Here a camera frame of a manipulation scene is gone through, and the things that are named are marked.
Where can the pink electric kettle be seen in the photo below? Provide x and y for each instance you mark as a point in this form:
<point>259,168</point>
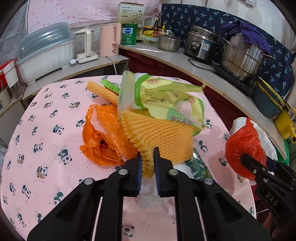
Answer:
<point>109,40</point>

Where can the steel rice cooker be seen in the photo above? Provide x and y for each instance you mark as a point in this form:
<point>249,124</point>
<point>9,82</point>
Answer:
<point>201,44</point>

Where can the pink panda tablecloth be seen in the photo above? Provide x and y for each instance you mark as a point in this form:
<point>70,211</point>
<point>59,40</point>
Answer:
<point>44,163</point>

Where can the green tin can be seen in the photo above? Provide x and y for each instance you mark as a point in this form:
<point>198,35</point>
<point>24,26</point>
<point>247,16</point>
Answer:
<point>128,34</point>

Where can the black induction cooktop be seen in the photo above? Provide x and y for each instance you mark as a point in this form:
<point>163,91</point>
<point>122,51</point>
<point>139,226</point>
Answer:
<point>244,88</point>

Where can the purple cloth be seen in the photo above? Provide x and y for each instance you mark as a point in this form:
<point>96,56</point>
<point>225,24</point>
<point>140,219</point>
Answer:
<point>249,34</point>

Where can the blue patterned curtain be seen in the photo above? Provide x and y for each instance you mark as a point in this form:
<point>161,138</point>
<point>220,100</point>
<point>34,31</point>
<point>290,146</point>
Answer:
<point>179,18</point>

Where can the small yellow foam net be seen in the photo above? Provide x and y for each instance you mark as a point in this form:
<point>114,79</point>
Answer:
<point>102,92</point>

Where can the small steel pot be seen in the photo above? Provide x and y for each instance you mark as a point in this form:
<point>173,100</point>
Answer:
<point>168,43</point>

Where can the white cardboard box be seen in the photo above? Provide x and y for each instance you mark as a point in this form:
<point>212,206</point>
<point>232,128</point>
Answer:
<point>130,13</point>

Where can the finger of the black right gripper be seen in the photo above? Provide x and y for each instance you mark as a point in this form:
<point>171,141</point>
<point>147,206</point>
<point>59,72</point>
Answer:
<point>253,169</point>

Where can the yellow green tissue package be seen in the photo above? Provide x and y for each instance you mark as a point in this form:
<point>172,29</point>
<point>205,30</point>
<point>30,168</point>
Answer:
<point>163,99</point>

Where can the large steel steamer pot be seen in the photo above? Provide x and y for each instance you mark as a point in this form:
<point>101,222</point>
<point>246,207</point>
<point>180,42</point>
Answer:
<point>242,60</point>

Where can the glass electric kettle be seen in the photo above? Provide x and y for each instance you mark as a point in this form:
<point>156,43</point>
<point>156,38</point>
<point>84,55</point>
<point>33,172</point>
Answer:
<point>84,47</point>

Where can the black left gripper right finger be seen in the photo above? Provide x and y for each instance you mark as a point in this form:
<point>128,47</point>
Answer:
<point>204,210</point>

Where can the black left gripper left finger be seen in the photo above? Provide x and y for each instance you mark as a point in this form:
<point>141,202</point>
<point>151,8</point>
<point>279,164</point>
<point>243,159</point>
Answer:
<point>93,210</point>

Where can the red white container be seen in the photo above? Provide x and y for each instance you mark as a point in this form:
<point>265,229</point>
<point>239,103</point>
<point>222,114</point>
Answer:
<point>12,76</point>

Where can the white paper towel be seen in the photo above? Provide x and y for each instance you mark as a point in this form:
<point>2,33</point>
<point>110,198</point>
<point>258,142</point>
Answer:
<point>148,196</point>

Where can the orange plastic snack bag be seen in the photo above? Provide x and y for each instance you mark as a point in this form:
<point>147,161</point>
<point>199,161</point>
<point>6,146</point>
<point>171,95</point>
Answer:
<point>104,141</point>

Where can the dark blue basin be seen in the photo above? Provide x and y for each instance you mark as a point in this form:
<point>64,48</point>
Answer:
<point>266,99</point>

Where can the yellow foam fruit net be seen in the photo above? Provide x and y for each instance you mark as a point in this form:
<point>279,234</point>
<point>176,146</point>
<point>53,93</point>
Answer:
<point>174,139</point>

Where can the red plastic bag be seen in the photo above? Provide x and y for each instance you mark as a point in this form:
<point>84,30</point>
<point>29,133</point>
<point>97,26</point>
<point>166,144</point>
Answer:
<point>244,141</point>

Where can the green wrapper strip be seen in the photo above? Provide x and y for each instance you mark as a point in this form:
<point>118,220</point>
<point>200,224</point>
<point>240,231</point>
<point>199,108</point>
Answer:
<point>114,87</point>

